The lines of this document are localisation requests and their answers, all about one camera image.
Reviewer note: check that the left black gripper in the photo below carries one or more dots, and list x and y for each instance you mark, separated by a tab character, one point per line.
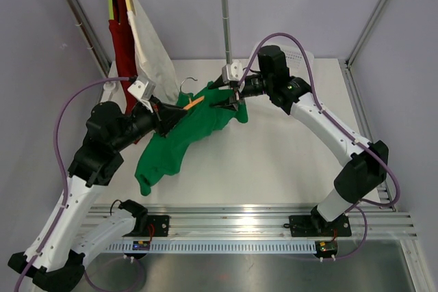
165	116

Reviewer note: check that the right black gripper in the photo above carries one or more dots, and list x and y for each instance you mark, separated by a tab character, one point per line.
231	102

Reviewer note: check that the orange hanger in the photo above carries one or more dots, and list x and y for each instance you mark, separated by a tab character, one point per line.
191	103

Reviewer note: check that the green t shirt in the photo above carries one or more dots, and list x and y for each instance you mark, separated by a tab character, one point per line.
163	156

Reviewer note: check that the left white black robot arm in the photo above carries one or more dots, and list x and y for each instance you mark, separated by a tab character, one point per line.
57	260

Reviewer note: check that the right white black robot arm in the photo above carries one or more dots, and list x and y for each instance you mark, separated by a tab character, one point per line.
363	162

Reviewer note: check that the white t shirt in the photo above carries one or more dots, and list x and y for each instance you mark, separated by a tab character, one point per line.
151	57

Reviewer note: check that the red t shirt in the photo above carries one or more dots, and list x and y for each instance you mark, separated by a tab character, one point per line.
123	42

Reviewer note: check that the white plastic basket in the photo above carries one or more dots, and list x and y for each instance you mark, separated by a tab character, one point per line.
295	60

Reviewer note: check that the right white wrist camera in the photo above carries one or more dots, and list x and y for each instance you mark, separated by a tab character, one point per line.
232	72

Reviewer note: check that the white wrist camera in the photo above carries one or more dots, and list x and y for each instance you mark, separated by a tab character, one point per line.
142	90
232	72

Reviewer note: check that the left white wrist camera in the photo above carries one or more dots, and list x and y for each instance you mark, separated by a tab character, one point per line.
142	90

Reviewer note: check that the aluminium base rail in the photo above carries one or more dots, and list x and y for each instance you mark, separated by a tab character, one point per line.
234	230

